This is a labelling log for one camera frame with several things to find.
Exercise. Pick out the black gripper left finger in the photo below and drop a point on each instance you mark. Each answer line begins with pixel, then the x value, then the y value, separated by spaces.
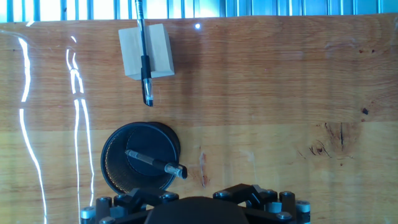
pixel 124 203

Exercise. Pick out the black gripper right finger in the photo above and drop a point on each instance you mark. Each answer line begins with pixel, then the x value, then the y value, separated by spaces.
pixel 273 207

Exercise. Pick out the clear black gel pen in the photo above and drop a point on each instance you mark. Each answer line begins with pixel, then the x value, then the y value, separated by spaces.
pixel 145 65
pixel 155 162

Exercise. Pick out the black mesh pen holder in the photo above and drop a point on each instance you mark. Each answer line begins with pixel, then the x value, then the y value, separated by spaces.
pixel 114 168

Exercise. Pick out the wood grain table mat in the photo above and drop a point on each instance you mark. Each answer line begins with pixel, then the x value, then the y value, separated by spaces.
pixel 264 109

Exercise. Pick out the light wooden block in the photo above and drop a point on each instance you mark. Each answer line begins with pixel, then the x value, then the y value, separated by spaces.
pixel 159 49

